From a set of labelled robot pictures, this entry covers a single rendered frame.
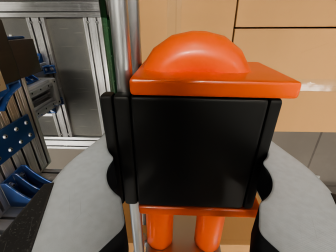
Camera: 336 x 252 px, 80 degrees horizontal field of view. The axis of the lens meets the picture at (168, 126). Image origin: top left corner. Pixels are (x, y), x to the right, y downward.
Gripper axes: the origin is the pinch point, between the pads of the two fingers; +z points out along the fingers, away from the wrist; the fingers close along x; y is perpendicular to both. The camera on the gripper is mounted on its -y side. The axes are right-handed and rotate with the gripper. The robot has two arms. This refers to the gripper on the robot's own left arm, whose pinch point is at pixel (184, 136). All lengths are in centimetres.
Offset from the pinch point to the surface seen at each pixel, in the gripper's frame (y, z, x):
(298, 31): -4, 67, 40
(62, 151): 85, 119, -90
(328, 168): 95, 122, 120
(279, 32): -3, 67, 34
